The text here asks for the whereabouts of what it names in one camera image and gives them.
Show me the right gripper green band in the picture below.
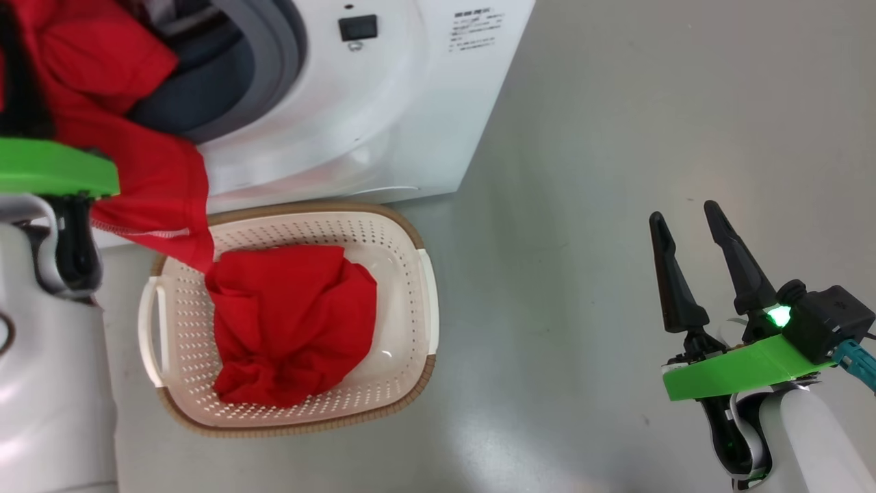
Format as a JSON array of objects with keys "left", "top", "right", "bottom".
[{"left": 649, "top": 200, "right": 837, "bottom": 401}]

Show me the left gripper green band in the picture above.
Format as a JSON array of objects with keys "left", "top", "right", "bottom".
[{"left": 0, "top": 7, "right": 120, "bottom": 199}]

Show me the red cloth garment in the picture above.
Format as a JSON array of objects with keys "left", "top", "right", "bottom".
[{"left": 0, "top": 0, "right": 378, "bottom": 409}]

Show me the cream perforated laundry basket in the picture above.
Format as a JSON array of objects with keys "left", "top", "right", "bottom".
[{"left": 137, "top": 202, "right": 439, "bottom": 439}]

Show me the white front-load washing machine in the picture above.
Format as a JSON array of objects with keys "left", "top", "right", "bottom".
[{"left": 89, "top": 0, "right": 537, "bottom": 249}]

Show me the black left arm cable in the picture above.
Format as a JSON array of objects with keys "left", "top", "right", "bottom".
[{"left": 51, "top": 195, "right": 103, "bottom": 296}]

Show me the teal camera cable connector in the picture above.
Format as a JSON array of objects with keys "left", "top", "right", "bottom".
[{"left": 832, "top": 339, "right": 876, "bottom": 394}]

